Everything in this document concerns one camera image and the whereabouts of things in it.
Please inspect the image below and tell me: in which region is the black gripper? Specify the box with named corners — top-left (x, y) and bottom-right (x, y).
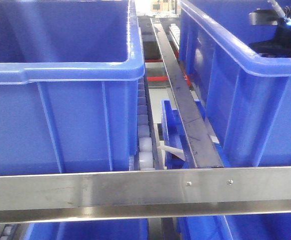
top-left (249, 0), bottom-right (291, 58)

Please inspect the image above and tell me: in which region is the blue target bin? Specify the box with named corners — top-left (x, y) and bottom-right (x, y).
top-left (179, 0), bottom-right (291, 167)

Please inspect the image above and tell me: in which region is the blue lower bin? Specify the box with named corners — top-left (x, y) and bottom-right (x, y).
top-left (161, 99), bottom-right (189, 170)

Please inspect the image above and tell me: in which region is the white roller track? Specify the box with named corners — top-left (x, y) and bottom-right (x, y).
top-left (128, 78), bottom-right (154, 171)

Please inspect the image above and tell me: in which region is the blue bin left neighbour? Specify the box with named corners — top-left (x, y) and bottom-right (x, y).
top-left (0, 0), bottom-right (145, 176)

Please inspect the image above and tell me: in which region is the dark steel divider rail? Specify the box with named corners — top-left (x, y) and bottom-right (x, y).
top-left (151, 19), bottom-right (224, 168)

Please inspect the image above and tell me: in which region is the steel front rail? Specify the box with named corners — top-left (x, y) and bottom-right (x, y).
top-left (0, 166), bottom-right (291, 224)

